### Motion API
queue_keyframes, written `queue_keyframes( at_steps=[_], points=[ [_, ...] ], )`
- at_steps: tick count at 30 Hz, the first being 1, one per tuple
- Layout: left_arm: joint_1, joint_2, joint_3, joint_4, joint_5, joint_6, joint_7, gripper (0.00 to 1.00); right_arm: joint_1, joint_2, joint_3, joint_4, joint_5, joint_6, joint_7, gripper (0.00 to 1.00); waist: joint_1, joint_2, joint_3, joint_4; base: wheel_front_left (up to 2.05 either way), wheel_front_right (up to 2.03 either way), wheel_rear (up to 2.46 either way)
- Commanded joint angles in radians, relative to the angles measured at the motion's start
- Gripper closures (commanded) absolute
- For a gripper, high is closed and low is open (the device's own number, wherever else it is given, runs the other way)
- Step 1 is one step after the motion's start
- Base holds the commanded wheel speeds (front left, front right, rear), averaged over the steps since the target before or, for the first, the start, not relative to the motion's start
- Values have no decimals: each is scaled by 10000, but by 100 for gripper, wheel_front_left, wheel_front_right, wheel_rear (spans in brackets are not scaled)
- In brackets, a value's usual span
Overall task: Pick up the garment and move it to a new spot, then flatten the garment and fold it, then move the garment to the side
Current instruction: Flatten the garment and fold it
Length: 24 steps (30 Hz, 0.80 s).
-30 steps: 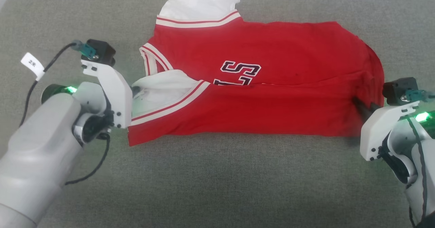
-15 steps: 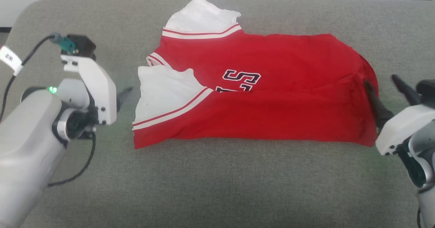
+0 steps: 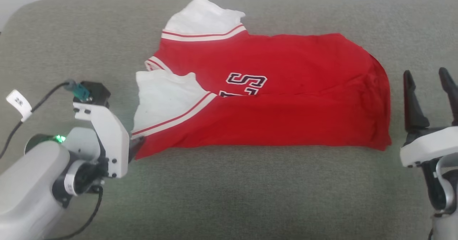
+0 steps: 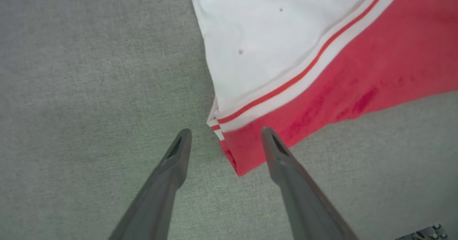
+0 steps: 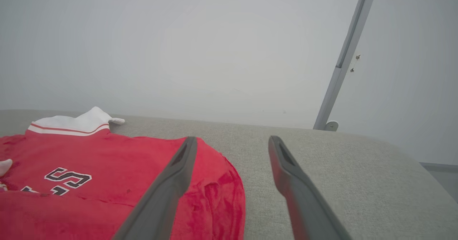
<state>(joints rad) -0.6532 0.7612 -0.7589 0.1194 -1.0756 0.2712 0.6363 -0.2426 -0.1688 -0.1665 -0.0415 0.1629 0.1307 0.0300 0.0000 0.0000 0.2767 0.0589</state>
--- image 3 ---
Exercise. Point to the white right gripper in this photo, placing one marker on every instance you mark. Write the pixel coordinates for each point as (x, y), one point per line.
(433, 145)

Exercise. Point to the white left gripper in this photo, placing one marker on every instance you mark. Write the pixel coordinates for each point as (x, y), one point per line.
(114, 140)

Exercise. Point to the red and white jersey shirt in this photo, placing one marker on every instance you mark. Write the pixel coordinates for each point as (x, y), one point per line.
(286, 89)

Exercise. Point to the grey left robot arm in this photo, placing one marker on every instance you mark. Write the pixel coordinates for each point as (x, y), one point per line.
(32, 182)

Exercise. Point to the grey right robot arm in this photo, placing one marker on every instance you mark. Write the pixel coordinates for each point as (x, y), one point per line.
(443, 186)

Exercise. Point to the grey fabric sofa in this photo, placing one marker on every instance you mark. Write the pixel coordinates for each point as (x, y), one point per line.
(229, 197)

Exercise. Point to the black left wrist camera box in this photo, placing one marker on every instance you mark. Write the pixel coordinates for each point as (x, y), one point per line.
(96, 92)

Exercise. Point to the teal left camera plug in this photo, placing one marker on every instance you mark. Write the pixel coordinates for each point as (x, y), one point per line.
(79, 90)

